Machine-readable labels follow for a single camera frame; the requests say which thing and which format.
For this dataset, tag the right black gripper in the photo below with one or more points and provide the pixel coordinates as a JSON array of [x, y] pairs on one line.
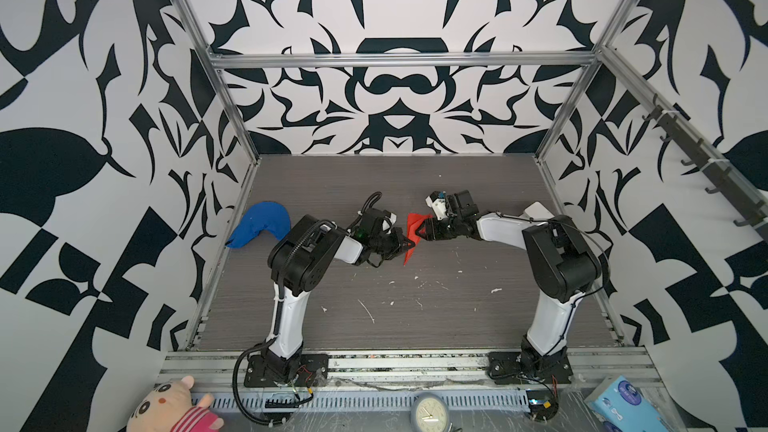
[[432, 230]]

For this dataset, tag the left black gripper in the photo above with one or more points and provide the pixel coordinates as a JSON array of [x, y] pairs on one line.
[[400, 248]]

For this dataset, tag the red square paper sheet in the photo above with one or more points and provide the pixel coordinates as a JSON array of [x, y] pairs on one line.
[[414, 222]]

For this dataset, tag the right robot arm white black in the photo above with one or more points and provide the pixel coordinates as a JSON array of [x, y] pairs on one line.
[[563, 265]]

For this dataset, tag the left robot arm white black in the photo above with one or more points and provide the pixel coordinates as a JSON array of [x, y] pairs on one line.
[[300, 261]]

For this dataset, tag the white rectangular box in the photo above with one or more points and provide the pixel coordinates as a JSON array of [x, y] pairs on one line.
[[537, 212]]

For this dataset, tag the blue cloth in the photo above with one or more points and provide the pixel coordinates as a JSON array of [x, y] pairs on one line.
[[267, 216]]

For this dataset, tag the round analog clock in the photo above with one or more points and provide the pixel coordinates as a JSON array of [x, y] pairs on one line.
[[430, 413]]

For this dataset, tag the blue tissue pack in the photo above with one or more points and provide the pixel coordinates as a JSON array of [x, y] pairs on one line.
[[621, 407]]

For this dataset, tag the pink plush toy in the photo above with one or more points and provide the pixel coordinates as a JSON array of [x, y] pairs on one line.
[[169, 407]]

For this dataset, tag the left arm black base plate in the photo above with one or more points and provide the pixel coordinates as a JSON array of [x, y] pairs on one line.
[[301, 370]]

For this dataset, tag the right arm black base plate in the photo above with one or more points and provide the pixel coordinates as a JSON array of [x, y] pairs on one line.
[[527, 367]]

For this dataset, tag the white slotted cable duct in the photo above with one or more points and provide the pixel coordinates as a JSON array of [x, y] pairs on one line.
[[328, 401]]

